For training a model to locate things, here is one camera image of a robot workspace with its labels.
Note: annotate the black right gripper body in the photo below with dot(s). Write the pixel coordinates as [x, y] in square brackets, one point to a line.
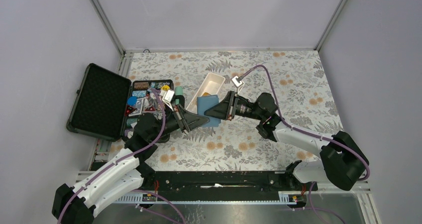
[231, 111]

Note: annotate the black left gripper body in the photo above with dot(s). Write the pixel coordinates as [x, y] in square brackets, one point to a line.
[179, 118]

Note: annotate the blue leather card holder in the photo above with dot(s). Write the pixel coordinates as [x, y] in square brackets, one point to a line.
[203, 104]

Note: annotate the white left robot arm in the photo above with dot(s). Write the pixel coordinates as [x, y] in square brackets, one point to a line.
[85, 200]

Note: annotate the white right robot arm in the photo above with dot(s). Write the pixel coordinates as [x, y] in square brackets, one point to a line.
[340, 159]

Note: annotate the white rectangular plastic tray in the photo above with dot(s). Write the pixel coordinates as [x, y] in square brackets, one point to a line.
[211, 85]

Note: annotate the yellow round poker chip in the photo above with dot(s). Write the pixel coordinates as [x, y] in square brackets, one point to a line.
[165, 88]

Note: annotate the blue round poker chip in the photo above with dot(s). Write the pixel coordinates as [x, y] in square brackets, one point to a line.
[132, 101]

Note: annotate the floral patterned table mat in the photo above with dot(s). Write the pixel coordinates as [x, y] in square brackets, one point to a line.
[297, 78]

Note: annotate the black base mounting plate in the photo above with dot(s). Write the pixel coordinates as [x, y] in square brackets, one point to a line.
[226, 186]

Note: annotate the black open carrying case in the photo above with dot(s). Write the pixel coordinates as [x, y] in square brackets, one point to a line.
[100, 109]

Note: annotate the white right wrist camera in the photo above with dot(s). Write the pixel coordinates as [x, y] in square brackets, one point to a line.
[239, 84]

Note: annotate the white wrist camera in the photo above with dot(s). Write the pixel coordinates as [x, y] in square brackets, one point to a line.
[239, 84]
[166, 97]

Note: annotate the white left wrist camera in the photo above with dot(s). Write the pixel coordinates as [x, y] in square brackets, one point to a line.
[166, 97]

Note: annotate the mint green case handle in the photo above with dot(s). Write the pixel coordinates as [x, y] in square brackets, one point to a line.
[179, 96]

